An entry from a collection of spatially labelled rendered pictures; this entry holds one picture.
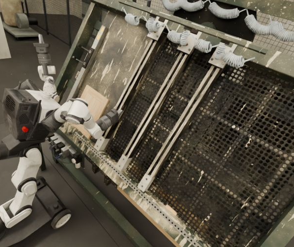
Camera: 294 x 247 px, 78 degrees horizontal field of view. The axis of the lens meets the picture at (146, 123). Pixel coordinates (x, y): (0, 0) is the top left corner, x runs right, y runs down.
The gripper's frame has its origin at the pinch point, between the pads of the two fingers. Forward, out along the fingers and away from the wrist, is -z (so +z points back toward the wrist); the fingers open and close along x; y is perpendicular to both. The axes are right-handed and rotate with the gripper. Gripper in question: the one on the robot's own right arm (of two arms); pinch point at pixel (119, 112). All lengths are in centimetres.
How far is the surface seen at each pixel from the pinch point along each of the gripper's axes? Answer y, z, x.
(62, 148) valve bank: 41, 38, -49
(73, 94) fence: 66, 1, -21
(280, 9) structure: -51, -109, 58
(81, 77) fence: 66, -12, -8
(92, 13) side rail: 90, -52, 33
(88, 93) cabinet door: 51, -7, -16
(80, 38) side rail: 90, -34, 14
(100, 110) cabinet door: 29.9, -3.1, -20.1
